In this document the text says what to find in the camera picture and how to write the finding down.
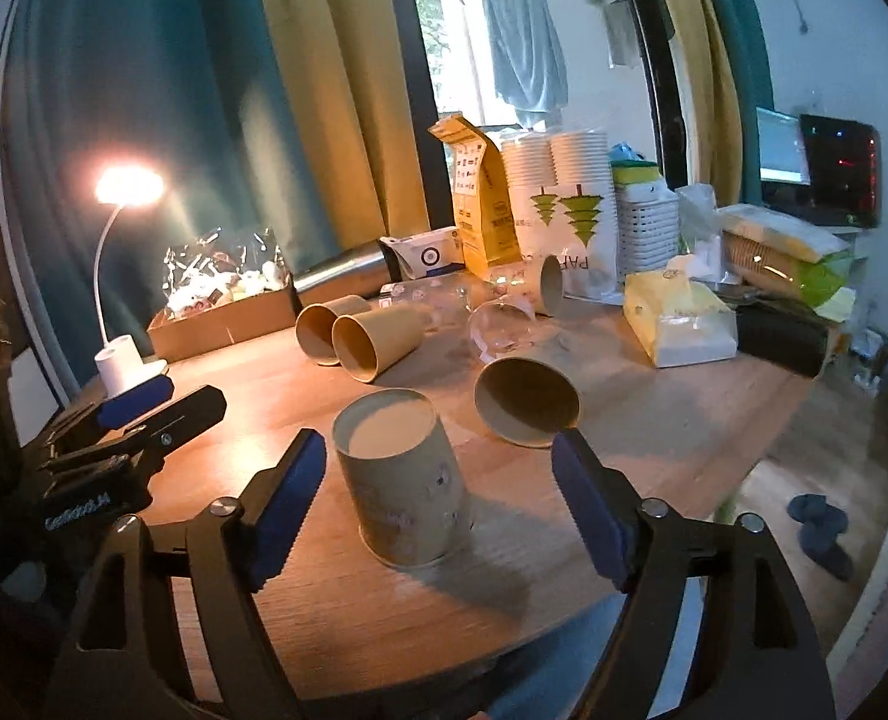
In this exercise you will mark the clear plastic bottle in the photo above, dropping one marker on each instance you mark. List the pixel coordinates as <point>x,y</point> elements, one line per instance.
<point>441,302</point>

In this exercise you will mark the cardboard tray box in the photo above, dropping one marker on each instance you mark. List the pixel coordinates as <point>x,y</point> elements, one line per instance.
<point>225,325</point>

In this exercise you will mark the clear glass cup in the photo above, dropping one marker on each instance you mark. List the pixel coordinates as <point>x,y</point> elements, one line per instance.
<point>507,325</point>

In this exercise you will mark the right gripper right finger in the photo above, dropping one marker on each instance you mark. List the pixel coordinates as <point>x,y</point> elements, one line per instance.
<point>757,654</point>

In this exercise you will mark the beige paper cup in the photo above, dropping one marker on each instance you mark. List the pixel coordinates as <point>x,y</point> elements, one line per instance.
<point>367,344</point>
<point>314,325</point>

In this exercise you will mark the beige paper cup far left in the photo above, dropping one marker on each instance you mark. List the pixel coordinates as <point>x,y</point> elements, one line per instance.
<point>314,325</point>

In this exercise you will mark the mustard yellow curtain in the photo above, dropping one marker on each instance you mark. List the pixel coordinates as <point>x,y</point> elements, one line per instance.
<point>342,68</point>

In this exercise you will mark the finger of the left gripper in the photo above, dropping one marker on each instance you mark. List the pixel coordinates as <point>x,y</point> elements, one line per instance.
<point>88,424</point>
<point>137,455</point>

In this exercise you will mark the yellow green packaged goods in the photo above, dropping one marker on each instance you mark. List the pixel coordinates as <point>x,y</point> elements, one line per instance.
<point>784,255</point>

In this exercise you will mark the small white blue box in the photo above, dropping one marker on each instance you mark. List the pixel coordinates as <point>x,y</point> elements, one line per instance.
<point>426,254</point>

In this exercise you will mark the floral paper cup back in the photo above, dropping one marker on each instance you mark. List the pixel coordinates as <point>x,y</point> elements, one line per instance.
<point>538,280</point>

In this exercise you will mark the white desk lamp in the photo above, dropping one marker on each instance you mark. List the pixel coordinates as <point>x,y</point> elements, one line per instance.
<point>120,363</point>

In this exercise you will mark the dark slippers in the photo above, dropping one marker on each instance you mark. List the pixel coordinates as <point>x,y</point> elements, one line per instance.
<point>821,524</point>

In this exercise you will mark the computer monitor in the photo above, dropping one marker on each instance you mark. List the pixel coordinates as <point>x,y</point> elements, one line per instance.
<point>782,151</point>

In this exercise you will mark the stacked paper cups package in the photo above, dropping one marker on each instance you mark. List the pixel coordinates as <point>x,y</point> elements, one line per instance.
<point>564,206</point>

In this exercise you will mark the yellow tissue pack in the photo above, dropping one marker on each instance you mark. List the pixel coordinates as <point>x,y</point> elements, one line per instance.
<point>678,322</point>

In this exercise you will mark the hanging blue towel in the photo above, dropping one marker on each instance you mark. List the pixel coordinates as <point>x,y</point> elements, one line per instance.
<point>529,65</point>

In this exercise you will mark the stainless steel thermos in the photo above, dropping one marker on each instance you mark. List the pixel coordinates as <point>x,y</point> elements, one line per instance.
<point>363,271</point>

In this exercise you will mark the white plastic basket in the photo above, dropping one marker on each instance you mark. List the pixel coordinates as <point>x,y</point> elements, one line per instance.
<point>648,226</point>

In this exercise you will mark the black computer tower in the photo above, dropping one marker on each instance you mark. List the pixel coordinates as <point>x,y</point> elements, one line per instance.
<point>843,170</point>

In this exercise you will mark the floral paper cup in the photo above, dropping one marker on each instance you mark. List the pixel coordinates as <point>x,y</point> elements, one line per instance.
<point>409,493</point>
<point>526,401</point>
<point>538,280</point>

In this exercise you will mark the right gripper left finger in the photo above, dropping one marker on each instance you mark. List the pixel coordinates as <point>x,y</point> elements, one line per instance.
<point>123,656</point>

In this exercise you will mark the black pouch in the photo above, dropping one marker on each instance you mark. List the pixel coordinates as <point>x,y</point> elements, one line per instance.
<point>788,339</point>

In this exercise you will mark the teal curtain left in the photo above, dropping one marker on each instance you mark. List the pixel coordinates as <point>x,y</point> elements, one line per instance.
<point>191,88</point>

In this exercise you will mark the clear plastic snack bag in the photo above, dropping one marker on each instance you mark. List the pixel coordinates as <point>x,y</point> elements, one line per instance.
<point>222,267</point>

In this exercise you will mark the yellow paper bag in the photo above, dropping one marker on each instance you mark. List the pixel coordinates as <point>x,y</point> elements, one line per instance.
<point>480,196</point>

